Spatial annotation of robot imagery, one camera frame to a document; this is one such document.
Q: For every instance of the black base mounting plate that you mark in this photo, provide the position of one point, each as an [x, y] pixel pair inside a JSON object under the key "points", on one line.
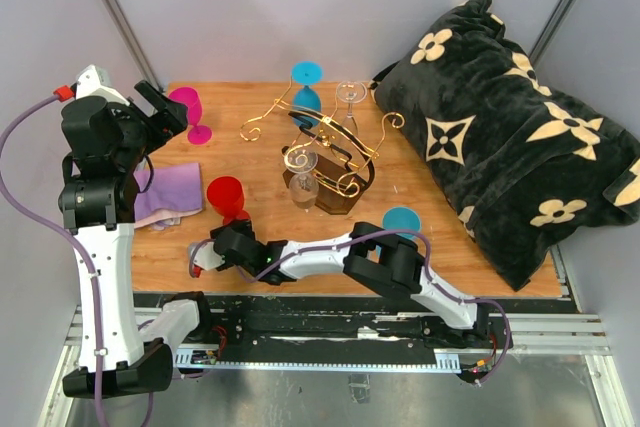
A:
{"points": [[333, 332]]}

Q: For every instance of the blue plastic wine glass back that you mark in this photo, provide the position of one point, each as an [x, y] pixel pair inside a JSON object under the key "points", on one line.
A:
{"points": [[307, 74]]}

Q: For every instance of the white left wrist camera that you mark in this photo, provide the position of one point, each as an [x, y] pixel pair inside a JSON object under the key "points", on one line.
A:
{"points": [[92, 81]]}

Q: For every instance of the purple folded cloth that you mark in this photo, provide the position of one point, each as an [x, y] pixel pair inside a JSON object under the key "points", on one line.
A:
{"points": [[167, 197]]}

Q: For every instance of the clear wine glass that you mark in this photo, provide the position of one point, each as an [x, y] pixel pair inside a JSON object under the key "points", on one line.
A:
{"points": [[351, 93], [303, 186]]}

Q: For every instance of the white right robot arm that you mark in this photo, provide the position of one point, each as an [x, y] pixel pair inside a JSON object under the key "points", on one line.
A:
{"points": [[386, 262]]}

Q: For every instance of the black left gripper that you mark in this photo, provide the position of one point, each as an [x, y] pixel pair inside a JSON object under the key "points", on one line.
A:
{"points": [[169, 121]]}

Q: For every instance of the clear wine glass back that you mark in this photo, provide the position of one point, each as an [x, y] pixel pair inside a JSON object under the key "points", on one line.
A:
{"points": [[351, 93]]}

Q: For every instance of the clear wine glass front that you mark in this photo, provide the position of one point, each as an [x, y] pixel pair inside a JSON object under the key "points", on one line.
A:
{"points": [[303, 186]]}

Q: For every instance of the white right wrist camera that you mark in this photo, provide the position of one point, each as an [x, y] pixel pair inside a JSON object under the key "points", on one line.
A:
{"points": [[202, 257]]}

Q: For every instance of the aluminium frame rail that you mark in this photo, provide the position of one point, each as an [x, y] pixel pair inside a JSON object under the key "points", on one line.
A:
{"points": [[532, 334]]}

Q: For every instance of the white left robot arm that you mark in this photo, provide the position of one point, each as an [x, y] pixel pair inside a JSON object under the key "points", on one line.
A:
{"points": [[109, 136]]}

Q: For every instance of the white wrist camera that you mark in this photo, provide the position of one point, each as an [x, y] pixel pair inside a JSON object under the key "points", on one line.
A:
{"points": [[92, 81], [202, 257]]}

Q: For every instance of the red plastic wine glass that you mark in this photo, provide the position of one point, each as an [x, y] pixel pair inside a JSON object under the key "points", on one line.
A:
{"points": [[226, 196]]}

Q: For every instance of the blue plastic wine glass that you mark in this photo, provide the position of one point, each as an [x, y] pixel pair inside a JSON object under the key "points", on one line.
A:
{"points": [[307, 74], [402, 218]]}

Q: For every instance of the black floral plush pillow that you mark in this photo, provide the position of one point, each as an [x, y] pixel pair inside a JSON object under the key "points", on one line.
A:
{"points": [[522, 165]]}

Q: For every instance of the blue plastic wine glass front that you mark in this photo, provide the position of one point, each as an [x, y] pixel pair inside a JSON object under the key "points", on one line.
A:
{"points": [[402, 218]]}

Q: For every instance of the magenta plastic wine glass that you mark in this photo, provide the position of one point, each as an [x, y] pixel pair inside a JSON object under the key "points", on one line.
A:
{"points": [[198, 133]]}

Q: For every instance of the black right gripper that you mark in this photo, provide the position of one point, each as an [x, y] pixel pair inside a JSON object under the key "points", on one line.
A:
{"points": [[245, 229]]}

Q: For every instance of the gold wire wine glass rack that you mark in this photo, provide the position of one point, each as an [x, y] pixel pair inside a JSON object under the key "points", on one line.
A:
{"points": [[345, 168]]}

